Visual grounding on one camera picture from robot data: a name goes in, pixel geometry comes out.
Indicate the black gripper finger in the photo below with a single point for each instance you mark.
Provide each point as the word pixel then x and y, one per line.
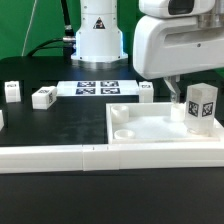
pixel 172 84

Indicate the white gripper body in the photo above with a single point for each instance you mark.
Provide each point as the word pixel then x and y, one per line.
pixel 176 37

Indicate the white square tabletop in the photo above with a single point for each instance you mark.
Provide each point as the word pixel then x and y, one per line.
pixel 131 123

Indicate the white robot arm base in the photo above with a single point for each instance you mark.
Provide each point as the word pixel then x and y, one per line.
pixel 99 41

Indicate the white obstacle fence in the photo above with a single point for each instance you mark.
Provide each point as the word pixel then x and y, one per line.
pixel 110 157

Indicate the white AprilTag base plate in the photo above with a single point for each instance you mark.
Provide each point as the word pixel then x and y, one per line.
pixel 97 88

